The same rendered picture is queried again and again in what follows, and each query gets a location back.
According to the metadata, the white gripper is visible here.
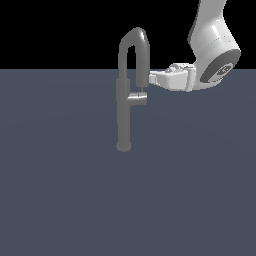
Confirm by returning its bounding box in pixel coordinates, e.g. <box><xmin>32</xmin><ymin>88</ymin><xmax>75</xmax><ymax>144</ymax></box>
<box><xmin>148</xmin><ymin>62</ymin><xmax>197</xmax><ymax>93</ymax></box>

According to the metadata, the grey gooseneck faucet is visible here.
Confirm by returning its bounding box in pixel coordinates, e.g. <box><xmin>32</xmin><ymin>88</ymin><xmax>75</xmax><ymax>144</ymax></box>
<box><xmin>115</xmin><ymin>27</ymin><xmax>150</xmax><ymax>153</ymax></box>

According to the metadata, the grey faucet handle lever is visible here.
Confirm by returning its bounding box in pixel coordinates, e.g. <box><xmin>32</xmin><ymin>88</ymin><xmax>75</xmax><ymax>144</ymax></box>
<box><xmin>127</xmin><ymin>92</ymin><xmax>149</xmax><ymax>107</ymax></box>

